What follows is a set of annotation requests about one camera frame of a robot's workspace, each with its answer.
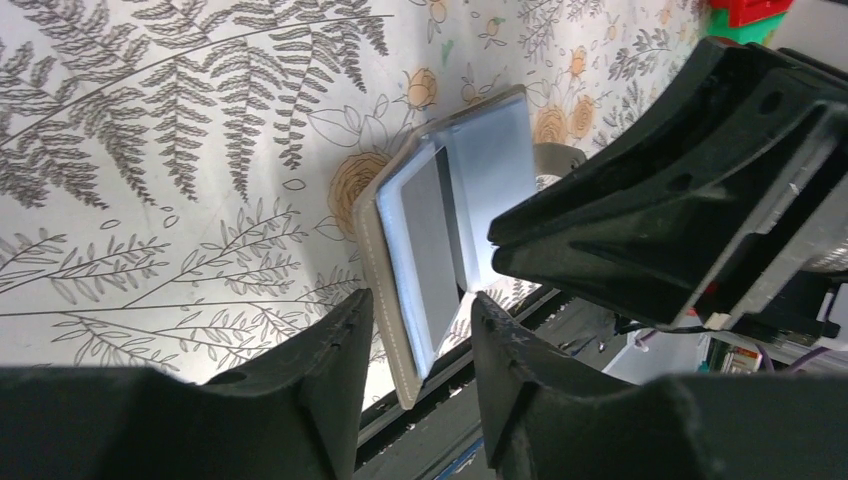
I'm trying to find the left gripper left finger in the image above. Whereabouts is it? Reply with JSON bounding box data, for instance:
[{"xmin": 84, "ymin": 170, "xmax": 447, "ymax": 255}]
[{"xmin": 1, "ymin": 289, "xmax": 373, "ymax": 479}]

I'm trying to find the red bin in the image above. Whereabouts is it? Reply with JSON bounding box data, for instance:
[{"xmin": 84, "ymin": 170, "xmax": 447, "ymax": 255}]
[{"xmin": 708, "ymin": 0, "xmax": 793, "ymax": 28}]

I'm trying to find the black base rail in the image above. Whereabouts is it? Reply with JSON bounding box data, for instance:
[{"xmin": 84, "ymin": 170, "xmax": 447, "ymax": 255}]
[{"xmin": 354, "ymin": 287, "xmax": 673, "ymax": 479}]

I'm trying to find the floral table mat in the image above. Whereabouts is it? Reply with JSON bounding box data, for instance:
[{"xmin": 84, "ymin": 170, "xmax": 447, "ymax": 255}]
[{"xmin": 1, "ymin": 0, "xmax": 710, "ymax": 383}]

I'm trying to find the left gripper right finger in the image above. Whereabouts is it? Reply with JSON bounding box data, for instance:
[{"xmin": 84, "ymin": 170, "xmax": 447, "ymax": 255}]
[{"xmin": 471, "ymin": 293, "xmax": 847, "ymax": 479}]

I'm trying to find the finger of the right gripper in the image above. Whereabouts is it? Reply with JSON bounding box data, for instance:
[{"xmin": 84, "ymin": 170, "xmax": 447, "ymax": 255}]
[
  {"xmin": 488, "ymin": 37, "xmax": 847, "ymax": 246},
  {"xmin": 492, "ymin": 99, "xmax": 847, "ymax": 329}
]

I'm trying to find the grey card holder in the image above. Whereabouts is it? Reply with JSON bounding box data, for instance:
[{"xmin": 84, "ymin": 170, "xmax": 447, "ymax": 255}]
[{"xmin": 351, "ymin": 84, "xmax": 588, "ymax": 412}]

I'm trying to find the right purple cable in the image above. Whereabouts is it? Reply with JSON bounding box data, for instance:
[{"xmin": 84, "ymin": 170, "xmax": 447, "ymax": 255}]
[{"xmin": 755, "ymin": 341, "xmax": 848, "ymax": 379}]

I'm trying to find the green bin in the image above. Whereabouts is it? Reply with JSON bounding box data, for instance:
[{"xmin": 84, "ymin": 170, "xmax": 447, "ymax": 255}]
[{"xmin": 707, "ymin": 9, "xmax": 785, "ymax": 46}]

